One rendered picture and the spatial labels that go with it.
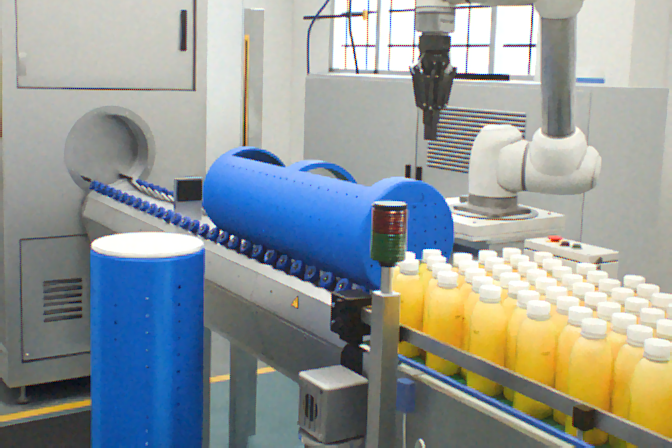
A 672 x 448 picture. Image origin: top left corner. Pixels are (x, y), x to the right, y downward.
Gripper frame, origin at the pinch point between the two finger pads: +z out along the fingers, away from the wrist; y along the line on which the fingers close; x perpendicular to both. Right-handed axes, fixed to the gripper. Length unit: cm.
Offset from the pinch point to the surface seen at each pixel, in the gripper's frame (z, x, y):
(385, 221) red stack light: 14, -39, -40
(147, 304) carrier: 45, 38, -53
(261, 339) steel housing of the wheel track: 66, 59, -11
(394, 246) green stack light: 18, -40, -38
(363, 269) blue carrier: 33.5, 4.8, -13.8
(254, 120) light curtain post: 9, 148, 31
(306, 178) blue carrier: 16.5, 37.6, -10.2
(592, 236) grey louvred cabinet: 54, 92, 162
